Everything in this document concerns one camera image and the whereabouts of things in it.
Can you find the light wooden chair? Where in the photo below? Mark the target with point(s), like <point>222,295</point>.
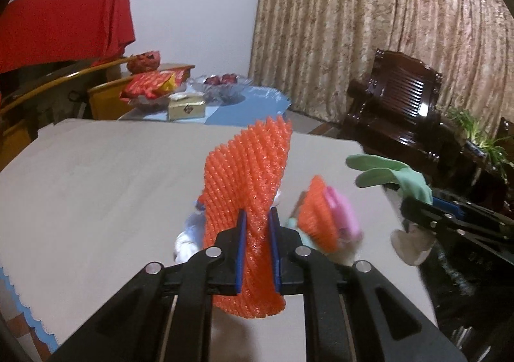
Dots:
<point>48,88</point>

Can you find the gold tissue box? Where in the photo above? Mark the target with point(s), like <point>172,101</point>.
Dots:
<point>186,108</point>

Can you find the blue tablecloth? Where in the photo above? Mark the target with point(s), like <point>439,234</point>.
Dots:
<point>257,104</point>

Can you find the red apples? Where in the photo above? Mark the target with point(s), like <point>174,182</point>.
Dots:
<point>220,80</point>

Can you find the green rubber glove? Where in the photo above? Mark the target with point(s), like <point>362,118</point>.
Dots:
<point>397,179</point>

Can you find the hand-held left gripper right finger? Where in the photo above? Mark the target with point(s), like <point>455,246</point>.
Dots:
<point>274,249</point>

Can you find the red gift bag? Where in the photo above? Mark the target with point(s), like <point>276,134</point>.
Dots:
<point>144,61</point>

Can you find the red cloth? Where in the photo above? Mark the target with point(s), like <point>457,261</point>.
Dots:
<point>68,16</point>

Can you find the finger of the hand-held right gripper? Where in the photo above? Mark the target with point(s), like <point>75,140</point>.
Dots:
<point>447,204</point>
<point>425,217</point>

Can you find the red snack packets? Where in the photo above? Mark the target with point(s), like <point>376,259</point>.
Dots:
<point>146,84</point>

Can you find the white plastic bottle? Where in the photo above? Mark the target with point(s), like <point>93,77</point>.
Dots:
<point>188,237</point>

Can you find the green potted plant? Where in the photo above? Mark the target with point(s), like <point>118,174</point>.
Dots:
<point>482,137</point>

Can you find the dark wooden armchair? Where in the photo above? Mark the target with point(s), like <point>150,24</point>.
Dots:
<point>506,131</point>
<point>393,113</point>

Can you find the beige patterned curtain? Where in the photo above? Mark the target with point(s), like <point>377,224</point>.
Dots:
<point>361,24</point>

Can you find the glass fruit bowl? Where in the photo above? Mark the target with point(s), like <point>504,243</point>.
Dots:
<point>225,90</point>

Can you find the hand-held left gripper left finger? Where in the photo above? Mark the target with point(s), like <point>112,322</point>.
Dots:
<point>241,249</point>

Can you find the waste bin with black liner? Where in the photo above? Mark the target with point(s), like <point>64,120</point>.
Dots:
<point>461,305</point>

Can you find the dark wooden side table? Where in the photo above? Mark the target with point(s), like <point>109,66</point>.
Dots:
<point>478,169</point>

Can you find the large orange foam net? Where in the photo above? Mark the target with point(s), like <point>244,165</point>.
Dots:
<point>245,169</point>

